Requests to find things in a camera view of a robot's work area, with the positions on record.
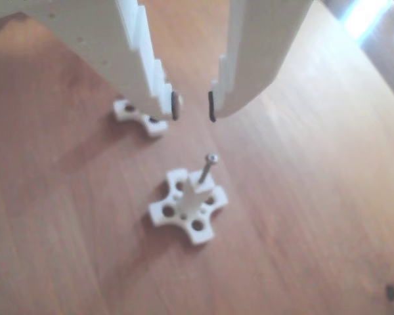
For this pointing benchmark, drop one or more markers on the small metal screw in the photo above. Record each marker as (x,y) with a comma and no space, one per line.
(206,170)

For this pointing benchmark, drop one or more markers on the white post stand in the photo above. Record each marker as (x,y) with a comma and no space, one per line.
(157,129)
(188,197)

